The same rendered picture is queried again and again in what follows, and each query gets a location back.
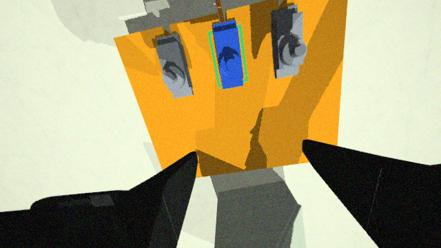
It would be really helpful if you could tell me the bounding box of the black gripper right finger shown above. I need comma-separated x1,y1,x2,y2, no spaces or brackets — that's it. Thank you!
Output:
302,139,441,248

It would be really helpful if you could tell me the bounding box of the blue micro servo with brown cable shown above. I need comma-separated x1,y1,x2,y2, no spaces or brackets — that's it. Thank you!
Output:
213,0,243,89

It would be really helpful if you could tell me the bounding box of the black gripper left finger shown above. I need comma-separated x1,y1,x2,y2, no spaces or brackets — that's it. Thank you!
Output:
30,152,198,248

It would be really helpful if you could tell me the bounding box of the orange flat deck plate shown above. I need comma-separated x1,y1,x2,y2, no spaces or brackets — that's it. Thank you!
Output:
114,0,347,178

